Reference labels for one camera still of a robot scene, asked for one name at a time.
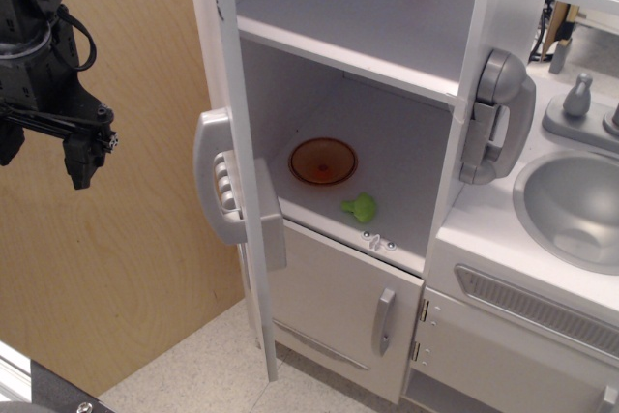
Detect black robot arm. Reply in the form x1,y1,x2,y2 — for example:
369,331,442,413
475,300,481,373
1,0,118,190

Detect grey fridge door handle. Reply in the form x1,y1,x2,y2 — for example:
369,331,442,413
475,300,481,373
192,108,247,245

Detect white toy fridge cabinet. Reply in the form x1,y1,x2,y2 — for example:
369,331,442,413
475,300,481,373
236,0,541,275

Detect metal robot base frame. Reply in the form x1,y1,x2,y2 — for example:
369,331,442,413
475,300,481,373
1,342,114,413

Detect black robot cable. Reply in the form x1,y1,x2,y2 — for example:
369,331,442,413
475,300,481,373
56,4,98,72

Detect wooden sticks in background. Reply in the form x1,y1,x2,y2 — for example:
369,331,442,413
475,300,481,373
528,0,580,74

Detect white fridge door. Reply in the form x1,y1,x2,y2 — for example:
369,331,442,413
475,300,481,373
193,0,286,382

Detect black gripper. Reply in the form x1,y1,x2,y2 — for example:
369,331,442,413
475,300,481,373
0,25,118,190

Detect grey lower door handle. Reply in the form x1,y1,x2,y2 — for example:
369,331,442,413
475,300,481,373
371,287,396,357

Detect white lower cabinet door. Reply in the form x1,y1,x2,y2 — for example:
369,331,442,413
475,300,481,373
269,221,423,403

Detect grey toy telephone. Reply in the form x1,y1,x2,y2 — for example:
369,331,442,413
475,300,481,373
459,49,536,185

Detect green toy broccoli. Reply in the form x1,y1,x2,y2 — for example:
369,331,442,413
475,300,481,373
340,192,377,224

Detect orange plastic bowl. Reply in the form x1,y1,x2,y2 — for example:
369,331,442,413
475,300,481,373
288,137,359,186

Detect grey vent grille panel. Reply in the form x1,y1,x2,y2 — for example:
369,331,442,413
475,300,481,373
454,264,618,359

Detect grey toy faucet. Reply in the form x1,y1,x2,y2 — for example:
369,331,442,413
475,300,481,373
543,73,618,153

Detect grey toy sink basin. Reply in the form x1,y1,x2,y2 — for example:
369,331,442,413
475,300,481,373
513,151,618,276

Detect white magnetic door catch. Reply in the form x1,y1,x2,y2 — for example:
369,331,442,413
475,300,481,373
361,230,398,252

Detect white toy oven door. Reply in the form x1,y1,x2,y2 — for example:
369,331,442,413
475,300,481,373
406,288,618,412

